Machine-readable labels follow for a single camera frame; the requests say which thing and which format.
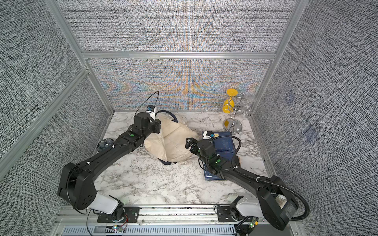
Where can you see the clear wine glass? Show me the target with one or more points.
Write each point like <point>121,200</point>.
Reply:
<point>247,101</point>

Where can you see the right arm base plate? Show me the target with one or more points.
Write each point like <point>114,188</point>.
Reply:
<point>224,214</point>

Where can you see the cream canvas tote bag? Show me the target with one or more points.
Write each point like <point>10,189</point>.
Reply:
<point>169,144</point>

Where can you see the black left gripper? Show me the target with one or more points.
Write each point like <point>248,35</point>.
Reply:
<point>157,124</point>

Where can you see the dark flower shaped dish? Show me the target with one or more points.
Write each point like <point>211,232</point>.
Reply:
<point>105,143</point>

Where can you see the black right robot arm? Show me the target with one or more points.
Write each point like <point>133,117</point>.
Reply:
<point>278,203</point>

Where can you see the yellow wine glass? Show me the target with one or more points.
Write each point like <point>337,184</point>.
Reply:
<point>229,104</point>

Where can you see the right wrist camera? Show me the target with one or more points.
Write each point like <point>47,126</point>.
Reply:
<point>209,135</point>

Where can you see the aluminium front rail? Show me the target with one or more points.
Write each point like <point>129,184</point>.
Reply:
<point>168,220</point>

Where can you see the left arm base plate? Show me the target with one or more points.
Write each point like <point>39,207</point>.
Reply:
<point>128,213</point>

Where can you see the dark blue book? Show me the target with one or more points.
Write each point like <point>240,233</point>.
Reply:
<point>224,145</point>

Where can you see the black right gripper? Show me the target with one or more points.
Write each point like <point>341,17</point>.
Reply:
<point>198,144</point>

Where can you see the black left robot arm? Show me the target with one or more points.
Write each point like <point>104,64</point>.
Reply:
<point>77,180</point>

